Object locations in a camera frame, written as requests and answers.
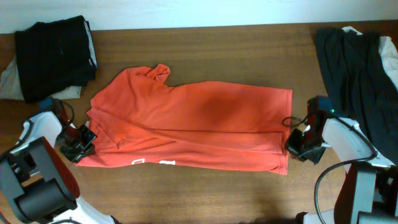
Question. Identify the dark clothes pile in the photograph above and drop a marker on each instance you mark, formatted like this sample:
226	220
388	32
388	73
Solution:
357	84

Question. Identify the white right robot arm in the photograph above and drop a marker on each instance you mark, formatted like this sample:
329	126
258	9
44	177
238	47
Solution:
369	192

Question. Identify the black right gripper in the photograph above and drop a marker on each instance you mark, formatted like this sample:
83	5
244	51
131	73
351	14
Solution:
292	149

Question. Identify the orange t-shirt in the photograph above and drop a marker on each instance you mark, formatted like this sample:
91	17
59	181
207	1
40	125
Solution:
138	119

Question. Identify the black folded garment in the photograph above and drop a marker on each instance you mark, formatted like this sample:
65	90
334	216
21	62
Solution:
54	56

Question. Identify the white garment in pile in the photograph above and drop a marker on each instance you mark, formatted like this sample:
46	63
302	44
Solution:
388	54

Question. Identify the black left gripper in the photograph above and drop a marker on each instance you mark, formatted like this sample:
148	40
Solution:
89	147

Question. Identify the beige folded garment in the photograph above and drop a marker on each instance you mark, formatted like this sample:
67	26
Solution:
11	87

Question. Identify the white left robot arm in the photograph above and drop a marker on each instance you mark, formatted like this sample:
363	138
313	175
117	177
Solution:
36	183

